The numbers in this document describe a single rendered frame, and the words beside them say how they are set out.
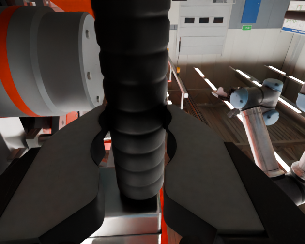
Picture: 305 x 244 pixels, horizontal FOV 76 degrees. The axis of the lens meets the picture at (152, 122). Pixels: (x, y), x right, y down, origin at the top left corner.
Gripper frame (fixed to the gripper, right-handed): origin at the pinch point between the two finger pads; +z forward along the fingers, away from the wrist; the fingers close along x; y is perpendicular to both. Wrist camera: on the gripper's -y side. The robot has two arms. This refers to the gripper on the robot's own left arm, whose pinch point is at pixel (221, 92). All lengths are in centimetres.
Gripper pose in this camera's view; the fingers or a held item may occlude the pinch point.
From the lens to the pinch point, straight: 122.0
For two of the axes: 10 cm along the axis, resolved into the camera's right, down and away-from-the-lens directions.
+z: -3.3, -5.0, 8.0
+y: 1.3, -8.6, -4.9
